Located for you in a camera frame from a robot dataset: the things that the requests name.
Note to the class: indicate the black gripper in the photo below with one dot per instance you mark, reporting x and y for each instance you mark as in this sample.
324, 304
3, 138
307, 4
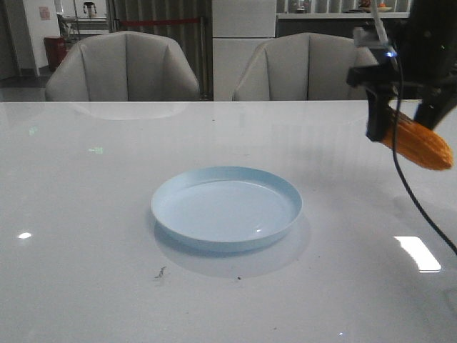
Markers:
423, 61

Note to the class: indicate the red trash bin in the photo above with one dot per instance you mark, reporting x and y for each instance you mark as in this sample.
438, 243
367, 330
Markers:
55, 47

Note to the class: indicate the left grey upholstered chair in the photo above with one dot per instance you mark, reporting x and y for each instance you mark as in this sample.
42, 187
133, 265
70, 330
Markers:
124, 66

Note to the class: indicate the grey upholstered chair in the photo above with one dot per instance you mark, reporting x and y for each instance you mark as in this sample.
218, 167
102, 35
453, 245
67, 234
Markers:
303, 67
124, 66

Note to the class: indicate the grey kitchen counter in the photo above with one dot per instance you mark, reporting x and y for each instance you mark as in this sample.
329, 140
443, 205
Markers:
329, 24

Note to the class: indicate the background white table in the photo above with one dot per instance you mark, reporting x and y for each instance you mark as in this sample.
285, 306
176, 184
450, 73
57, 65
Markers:
73, 28

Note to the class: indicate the right grey upholstered chair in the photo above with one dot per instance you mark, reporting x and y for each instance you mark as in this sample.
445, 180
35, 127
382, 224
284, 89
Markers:
303, 67

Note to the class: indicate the fruit bowl on counter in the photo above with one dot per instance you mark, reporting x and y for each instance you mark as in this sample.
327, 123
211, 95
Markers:
366, 5

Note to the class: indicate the light blue round plate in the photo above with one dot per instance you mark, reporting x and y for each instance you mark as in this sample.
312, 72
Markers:
227, 209

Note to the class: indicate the orange toy corn cob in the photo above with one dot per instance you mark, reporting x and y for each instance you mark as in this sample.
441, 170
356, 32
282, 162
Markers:
421, 145

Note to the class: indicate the white refrigerator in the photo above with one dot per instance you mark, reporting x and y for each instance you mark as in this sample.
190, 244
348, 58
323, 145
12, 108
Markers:
238, 27

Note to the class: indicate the red barrier belt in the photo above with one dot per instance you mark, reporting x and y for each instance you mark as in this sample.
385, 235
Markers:
167, 22

